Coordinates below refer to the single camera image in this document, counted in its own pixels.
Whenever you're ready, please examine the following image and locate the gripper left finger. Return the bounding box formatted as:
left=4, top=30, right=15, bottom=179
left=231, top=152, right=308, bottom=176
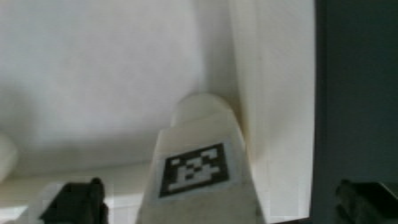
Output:
left=39, top=178, right=109, bottom=224

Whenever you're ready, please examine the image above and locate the white table leg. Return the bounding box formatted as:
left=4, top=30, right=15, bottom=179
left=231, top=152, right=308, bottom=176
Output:
left=135, top=94, right=265, bottom=224

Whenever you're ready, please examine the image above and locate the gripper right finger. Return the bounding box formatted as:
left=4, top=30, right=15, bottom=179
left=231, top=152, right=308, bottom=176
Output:
left=334, top=179, right=398, bottom=224

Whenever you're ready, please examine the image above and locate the white square table top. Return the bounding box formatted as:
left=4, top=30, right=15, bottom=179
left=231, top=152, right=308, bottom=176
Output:
left=0, top=0, right=315, bottom=223

